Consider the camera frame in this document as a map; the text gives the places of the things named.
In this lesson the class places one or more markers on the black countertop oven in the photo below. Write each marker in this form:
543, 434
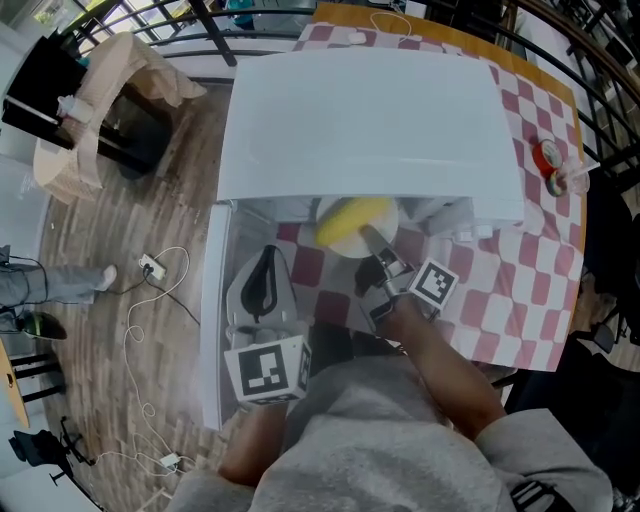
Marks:
35, 95

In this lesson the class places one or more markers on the black metal railing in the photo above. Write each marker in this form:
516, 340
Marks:
220, 30

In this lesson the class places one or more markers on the person's right forearm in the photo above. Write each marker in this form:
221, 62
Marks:
445, 370

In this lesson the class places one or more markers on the white power strip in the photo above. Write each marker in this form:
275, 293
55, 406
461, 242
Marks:
152, 266

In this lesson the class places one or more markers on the white microwave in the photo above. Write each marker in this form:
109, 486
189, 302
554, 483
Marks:
365, 125

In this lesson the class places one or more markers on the red tape roll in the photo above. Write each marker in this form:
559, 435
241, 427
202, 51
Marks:
545, 157

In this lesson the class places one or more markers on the white charger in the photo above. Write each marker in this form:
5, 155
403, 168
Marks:
170, 460

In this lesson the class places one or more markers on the yellow corn cob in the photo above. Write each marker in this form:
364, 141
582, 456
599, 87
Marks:
345, 220

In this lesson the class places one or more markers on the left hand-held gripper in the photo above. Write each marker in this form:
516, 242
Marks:
260, 370

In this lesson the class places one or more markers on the person's grey sweatshirt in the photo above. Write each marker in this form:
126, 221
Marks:
380, 450

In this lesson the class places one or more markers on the clear plastic cup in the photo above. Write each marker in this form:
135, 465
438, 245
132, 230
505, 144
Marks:
577, 176

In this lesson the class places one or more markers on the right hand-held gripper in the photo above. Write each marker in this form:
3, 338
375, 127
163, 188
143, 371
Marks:
432, 282

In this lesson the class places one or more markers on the green black bag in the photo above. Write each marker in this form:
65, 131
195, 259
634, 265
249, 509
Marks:
42, 326

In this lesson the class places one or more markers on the light wooden table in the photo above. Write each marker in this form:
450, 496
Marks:
12, 385

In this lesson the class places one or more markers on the small white device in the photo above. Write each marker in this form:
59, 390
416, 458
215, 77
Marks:
358, 37

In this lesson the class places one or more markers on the white squeeze bottle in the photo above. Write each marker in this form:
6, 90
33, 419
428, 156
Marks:
69, 107

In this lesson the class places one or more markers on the white round plate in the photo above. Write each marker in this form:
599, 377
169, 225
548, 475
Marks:
352, 249

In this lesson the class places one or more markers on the red white checkered tablecloth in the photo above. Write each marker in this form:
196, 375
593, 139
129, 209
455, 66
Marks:
500, 280

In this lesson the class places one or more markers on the person's left forearm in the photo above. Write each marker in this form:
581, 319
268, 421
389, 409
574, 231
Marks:
252, 445

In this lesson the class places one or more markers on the person's black trousers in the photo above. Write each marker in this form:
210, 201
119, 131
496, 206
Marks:
340, 342

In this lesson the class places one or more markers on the multicoloured tape roll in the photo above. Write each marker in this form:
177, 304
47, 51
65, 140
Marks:
557, 184

